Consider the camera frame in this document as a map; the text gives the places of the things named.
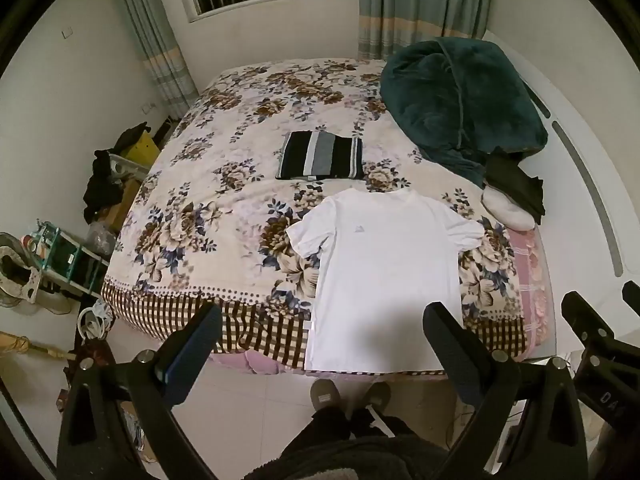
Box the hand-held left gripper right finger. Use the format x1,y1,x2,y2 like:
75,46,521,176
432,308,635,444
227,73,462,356
422,301,603,480

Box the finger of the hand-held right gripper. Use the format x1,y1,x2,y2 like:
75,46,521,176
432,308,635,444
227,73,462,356
621,280,640,313
561,291,621,376

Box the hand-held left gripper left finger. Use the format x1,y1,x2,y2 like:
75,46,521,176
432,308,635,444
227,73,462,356
56,303,223,480

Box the white t-shirt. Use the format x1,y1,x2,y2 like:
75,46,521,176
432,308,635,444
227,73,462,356
285,187,486,375

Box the grey slipper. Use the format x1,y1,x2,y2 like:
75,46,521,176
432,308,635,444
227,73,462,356
310,379,342,413
361,381,392,413

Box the white bed headboard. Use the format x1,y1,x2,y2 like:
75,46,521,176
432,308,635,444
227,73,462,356
480,30,628,361

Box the white pillow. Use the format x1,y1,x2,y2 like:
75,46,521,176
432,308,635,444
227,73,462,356
481,185,536,231

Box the person's dark pants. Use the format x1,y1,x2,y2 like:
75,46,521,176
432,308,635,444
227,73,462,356
242,405,451,480

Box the clear plastic bag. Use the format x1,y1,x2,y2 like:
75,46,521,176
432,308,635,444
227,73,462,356
85,220,121,261

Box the black garment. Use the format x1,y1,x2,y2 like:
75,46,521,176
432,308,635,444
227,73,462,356
482,146,546,226

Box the teal storage rack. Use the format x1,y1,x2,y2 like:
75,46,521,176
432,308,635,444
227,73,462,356
30,220,111,301

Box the wooden broom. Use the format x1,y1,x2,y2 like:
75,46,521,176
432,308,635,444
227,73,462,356
0,332,76,361

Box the floral bed blanket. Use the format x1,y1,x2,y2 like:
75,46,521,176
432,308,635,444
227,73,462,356
100,57,531,376

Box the cardboard box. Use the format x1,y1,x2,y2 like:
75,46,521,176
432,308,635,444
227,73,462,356
97,180,143,231

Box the floor fan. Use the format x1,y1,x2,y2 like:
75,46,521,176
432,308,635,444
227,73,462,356
0,232,66,316

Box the large black cloth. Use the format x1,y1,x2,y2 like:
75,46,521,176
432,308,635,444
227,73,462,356
82,149,126,223

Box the white plastic rack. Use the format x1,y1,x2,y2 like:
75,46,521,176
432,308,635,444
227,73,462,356
107,152,151,186

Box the yellow box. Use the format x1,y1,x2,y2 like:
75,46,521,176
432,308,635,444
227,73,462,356
122,132,162,171

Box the small black cloth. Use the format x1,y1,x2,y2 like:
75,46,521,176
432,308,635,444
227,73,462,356
114,122,151,153

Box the striped folded garment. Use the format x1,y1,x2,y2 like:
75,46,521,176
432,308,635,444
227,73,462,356
275,131,365,182

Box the dark green plush blanket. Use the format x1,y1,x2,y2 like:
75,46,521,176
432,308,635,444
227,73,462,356
379,37,549,188

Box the narrow teal curtain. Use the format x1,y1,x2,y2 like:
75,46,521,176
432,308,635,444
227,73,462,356
107,0,201,121

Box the wide teal curtain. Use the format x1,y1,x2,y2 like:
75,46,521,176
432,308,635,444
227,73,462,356
357,0,496,61

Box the white coiled cable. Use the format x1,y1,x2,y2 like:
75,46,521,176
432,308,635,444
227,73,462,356
77,300,116,341

